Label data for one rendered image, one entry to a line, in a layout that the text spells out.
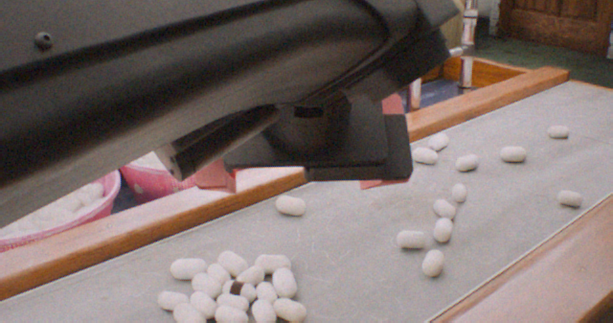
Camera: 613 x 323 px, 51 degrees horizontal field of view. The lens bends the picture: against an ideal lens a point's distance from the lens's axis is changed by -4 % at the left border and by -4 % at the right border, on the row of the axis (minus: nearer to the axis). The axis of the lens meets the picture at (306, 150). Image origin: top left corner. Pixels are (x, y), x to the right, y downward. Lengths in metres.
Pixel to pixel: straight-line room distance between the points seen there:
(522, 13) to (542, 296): 4.71
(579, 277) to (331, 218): 0.30
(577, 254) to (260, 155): 0.42
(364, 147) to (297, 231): 0.38
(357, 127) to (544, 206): 0.50
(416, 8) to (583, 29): 4.87
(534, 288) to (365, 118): 0.31
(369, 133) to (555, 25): 4.80
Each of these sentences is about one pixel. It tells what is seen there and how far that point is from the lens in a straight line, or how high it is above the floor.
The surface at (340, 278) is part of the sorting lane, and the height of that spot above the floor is 0.74.
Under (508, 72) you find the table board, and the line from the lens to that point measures 1.54.
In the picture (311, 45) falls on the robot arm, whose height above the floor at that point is 1.08.
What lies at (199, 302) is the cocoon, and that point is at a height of 0.76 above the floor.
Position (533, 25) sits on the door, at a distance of 5.28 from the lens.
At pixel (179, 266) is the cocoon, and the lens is 0.69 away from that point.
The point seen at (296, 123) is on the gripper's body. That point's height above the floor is 0.99.
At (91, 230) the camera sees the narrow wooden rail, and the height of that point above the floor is 0.76.
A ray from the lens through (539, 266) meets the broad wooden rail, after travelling 0.70.
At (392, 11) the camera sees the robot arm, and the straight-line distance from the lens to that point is 0.22.
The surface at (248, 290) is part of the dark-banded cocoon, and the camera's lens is 0.65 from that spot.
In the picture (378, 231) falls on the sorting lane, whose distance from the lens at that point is 0.78.
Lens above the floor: 1.12
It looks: 22 degrees down
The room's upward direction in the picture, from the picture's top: straight up
